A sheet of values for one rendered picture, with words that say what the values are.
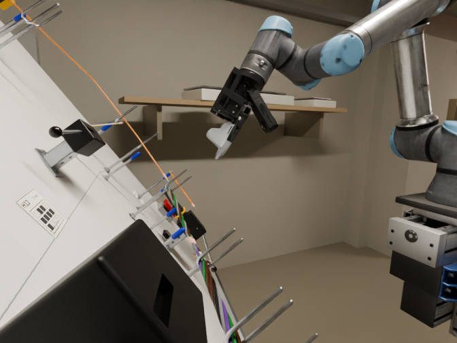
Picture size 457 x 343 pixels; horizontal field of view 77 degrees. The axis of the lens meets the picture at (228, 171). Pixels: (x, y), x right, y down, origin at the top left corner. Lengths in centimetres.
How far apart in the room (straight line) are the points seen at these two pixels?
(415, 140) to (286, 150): 196
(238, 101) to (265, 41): 16
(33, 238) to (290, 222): 294
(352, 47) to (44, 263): 61
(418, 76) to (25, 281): 101
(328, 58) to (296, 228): 268
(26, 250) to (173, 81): 218
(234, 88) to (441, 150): 63
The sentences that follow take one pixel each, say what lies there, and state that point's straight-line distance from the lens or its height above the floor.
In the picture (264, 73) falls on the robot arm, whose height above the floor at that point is 149.
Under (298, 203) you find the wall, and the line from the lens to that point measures 313.
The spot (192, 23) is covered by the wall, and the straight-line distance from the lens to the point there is 254.
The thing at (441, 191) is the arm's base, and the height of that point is 120.
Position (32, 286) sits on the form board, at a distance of 27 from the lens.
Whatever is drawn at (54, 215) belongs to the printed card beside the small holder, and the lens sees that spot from 36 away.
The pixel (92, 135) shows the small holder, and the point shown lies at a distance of 42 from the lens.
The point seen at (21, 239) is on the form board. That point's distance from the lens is 29.
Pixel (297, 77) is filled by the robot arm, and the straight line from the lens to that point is 77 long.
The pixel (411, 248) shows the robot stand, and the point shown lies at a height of 105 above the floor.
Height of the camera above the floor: 138
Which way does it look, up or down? 10 degrees down
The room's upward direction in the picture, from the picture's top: 1 degrees clockwise
